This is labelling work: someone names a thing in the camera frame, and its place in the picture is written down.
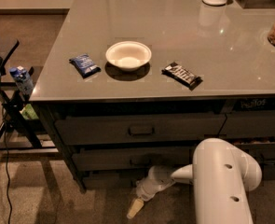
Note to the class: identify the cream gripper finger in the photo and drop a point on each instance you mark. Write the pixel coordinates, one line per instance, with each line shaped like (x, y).
(136, 205)

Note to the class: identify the drawer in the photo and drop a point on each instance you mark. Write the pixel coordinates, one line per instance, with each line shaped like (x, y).
(268, 172)
(130, 158)
(138, 128)
(249, 125)
(264, 153)
(114, 179)

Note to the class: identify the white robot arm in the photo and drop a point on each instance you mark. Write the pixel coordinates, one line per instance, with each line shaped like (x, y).
(221, 175)

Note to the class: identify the black candy bar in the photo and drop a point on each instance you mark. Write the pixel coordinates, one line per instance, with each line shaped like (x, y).
(182, 75)

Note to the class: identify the green packet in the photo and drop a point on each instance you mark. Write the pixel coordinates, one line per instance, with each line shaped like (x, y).
(28, 112)

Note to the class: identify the white bowl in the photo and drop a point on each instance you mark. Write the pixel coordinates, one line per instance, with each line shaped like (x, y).
(128, 56)

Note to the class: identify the blue snack packet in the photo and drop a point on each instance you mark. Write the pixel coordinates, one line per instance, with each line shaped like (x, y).
(84, 65)

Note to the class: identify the black metal stand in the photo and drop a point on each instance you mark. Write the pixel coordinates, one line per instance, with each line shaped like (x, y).
(13, 101)

